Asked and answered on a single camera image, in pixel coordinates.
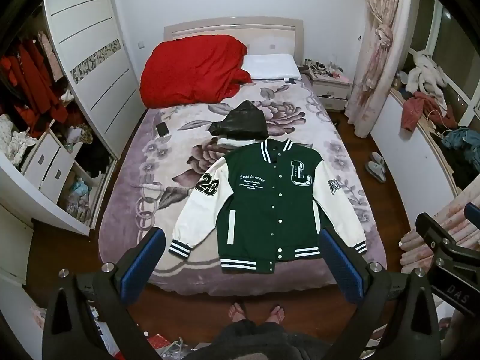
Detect folded cream garment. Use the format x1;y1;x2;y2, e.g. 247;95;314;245
217;135;263;149

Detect person's dark grey clothing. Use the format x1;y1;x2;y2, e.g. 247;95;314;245
184;320;327;360

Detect teal garment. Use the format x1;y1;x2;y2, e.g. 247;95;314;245
442;127;480;166

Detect white drawer unit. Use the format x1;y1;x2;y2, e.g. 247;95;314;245
20;131;77;203

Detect beige bed headboard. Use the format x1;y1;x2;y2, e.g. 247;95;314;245
163;16;304;72

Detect red hanging clothes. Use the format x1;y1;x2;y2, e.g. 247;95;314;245
0;37;68;136

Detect clutter of small items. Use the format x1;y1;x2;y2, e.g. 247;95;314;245
303;59;344;79

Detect black leather garment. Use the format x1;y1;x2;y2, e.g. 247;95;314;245
209;100;270;142

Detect person's right foot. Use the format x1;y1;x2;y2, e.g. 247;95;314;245
264;305;286;325

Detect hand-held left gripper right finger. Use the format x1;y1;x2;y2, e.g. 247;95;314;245
319;228;441;360

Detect white pillow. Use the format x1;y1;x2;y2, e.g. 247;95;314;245
242;54;303;82

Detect red duvet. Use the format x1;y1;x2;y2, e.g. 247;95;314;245
140;34;253;108

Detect white wardrobe sliding door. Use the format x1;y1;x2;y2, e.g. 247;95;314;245
43;0;145;160

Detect person's left foot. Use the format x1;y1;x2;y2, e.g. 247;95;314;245
229;302;248;325

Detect green white varsity jacket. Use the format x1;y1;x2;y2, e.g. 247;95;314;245
169;139;368;274

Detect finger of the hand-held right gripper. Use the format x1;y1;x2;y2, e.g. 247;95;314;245
464;202;480;230
415;213;480;267

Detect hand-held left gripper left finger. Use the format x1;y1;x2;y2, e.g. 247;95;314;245
42;227;166;360

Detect white nightstand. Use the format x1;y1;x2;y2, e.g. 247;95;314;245
308;73;353;112

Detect person's foot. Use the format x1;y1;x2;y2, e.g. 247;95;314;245
229;302;248;325
264;305;286;325

